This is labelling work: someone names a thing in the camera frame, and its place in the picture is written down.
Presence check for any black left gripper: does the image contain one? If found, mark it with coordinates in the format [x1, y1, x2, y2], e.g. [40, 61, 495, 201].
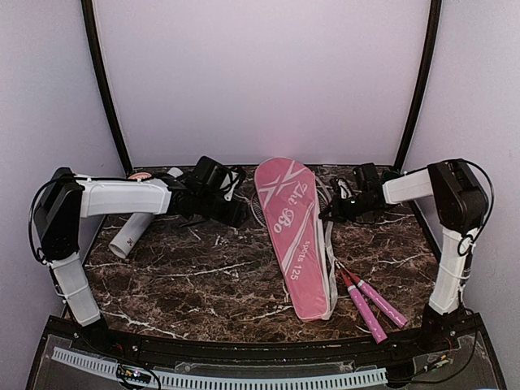
[197, 190, 249, 228]

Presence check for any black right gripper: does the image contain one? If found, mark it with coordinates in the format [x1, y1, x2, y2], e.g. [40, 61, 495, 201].
[319, 193, 376, 223]

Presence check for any pink racket cover bag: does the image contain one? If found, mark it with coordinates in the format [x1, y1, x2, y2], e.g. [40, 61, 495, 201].
[254, 157, 337, 321]

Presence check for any white cardboard shuttlecock tube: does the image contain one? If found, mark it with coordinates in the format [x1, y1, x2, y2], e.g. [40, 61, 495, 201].
[109, 213, 155, 259]

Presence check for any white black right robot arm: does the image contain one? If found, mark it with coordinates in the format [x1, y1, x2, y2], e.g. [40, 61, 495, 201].
[319, 158, 495, 316]

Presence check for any red white patterned bowl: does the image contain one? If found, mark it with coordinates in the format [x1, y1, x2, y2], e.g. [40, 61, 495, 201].
[128, 172, 152, 180]

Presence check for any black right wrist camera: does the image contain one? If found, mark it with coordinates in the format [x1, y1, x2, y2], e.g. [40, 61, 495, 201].
[330, 177, 355, 200]

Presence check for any black front table rail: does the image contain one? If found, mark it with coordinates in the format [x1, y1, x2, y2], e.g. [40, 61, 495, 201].
[40, 302, 484, 373]

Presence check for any grey slotted cable duct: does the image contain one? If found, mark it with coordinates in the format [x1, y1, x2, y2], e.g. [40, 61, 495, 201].
[50, 347, 388, 389]

